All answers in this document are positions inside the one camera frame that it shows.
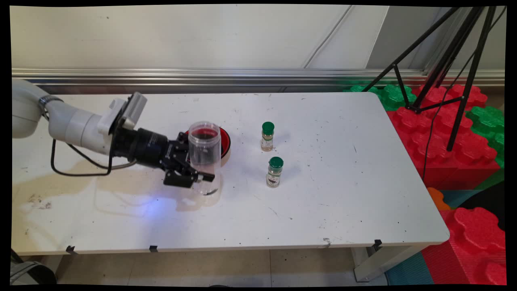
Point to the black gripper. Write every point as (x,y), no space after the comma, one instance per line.
(149,147)

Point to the clear plastic jar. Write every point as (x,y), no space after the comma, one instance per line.
(204,161)

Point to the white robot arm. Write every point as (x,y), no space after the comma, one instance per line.
(72,123)

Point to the red bowl with black seeds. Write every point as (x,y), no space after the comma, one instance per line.
(225,141)

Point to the green-capped spice bottle pale contents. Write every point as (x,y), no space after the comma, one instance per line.
(267,139)

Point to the green-capped spice bottle dark contents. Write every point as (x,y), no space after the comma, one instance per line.
(274,173)

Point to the grey round object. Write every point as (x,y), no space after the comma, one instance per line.
(32,275)

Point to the green foam building block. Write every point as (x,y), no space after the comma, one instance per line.
(490,121)
(394,97)

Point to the white table leg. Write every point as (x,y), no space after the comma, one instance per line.
(383,262)

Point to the teal floor mat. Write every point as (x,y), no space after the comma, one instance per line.
(408,270)

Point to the orange foam piece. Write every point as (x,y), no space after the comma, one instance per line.
(438,198)

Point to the red foam building block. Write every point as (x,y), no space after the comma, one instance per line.
(476,242)
(444,153)

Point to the black tripod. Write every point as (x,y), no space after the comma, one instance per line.
(464,97)

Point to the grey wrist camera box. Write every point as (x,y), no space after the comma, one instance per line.
(133,107)

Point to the aluminium rail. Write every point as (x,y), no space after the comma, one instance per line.
(202,76)

